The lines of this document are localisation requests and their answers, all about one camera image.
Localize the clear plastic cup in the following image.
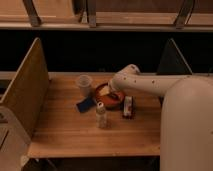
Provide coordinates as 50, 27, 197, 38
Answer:
76, 75, 92, 97

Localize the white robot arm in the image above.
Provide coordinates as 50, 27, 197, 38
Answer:
109, 64, 213, 171

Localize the wooden side panel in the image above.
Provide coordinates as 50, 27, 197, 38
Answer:
0, 38, 49, 141
157, 38, 193, 75

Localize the right wooden side panel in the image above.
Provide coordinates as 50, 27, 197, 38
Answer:
157, 38, 193, 75

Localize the left wooden side panel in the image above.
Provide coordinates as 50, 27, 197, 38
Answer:
0, 38, 49, 141

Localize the red white snack package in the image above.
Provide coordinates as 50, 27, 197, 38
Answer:
123, 96, 134, 119

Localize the clear plastic bottle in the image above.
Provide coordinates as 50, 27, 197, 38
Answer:
96, 102, 107, 128

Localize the wooden upper shelf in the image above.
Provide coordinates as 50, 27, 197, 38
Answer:
0, 0, 213, 32

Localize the red bowl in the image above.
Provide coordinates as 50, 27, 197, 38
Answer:
95, 83, 125, 109

